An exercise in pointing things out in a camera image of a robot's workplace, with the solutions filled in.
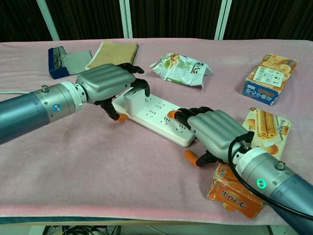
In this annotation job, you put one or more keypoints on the blue orange biscuit box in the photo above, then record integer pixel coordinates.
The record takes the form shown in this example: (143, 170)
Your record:
(269, 78)

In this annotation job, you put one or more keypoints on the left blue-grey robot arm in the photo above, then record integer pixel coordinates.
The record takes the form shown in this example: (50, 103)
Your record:
(29, 112)

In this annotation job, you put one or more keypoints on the white power strip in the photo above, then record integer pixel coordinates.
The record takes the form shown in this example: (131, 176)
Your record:
(151, 120)

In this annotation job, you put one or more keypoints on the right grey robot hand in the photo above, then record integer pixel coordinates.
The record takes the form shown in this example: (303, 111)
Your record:
(215, 129)

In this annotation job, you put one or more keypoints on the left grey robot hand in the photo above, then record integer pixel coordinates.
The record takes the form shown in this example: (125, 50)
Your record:
(105, 78)

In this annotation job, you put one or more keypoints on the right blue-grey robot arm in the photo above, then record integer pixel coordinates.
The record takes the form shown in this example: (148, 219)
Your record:
(281, 186)

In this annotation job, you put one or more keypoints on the pink table cloth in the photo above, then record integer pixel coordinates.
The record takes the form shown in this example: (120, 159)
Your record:
(97, 159)

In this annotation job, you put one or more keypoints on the brown spiral notebook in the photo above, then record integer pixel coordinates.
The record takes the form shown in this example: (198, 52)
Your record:
(112, 52)

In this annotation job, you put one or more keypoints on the white green snack bag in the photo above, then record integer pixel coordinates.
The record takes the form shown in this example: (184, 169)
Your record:
(181, 69)

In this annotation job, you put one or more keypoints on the white plug adapter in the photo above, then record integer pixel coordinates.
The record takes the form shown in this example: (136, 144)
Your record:
(134, 102)

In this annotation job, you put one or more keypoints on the blue glasses case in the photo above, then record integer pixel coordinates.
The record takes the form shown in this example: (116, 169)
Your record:
(57, 72)

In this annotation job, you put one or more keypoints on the white partition post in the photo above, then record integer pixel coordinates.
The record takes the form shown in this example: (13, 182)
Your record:
(223, 19)
(126, 18)
(47, 19)

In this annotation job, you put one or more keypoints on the grey glasses cloth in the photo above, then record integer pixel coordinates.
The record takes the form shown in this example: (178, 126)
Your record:
(77, 62)

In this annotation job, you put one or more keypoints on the orange egg roll box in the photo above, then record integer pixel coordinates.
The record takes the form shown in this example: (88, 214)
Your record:
(269, 127)

